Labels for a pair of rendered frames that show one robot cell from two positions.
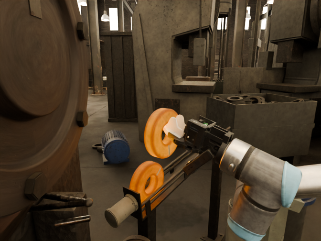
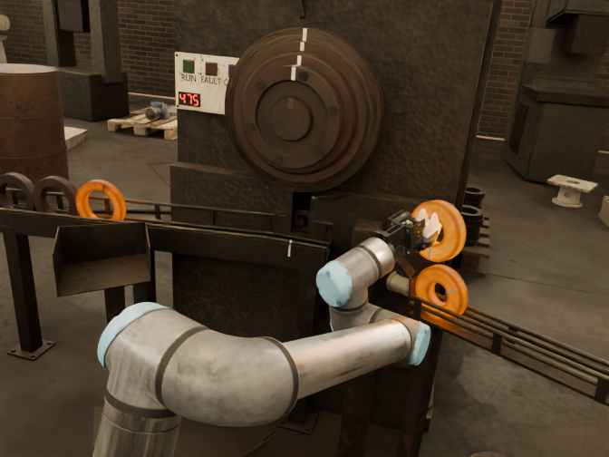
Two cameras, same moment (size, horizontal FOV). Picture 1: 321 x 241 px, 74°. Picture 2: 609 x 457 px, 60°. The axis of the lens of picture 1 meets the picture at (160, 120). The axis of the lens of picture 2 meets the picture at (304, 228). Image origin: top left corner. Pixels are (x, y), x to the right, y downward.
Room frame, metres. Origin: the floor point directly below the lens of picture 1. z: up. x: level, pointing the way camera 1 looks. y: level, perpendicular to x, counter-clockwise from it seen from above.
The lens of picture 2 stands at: (0.57, -1.29, 1.39)
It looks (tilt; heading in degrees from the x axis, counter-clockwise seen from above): 22 degrees down; 102
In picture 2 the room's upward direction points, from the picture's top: 5 degrees clockwise
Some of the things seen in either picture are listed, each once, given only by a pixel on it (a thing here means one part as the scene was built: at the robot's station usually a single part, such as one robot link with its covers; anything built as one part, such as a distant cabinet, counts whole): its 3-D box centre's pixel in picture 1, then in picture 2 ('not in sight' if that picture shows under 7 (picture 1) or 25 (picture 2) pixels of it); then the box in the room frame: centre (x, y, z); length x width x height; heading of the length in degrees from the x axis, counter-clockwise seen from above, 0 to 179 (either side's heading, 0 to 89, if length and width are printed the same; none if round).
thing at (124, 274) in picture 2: not in sight; (111, 337); (-0.33, 0.00, 0.36); 0.26 x 0.20 x 0.72; 33
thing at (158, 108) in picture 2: not in sight; (161, 110); (-2.38, 4.24, 0.25); 0.40 x 0.24 x 0.22; 88
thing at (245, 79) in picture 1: (248, 95); not in sight; (4.24, -1.76, 0.55); 1.10 x 0.53 x 1.10; 18
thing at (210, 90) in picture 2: not in sight; (212, 84); (-0.13, 0.36, 1.15); 0.26 x 0.02 x 0.18; 178
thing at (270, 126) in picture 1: (250, 125); not in sight; (2.61, -1.14, 0.39); 1.03 x 0.83 x 0.77; 103
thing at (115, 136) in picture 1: (114, 145); not in sight; (2.47, 0.56, 0.17); 0.57 x 0.31 x 0.34; 18
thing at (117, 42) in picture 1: (129, 78); not in sight; (4.51, 0.65, 0.88); 1.71 x 0.92 x 1.76; 178
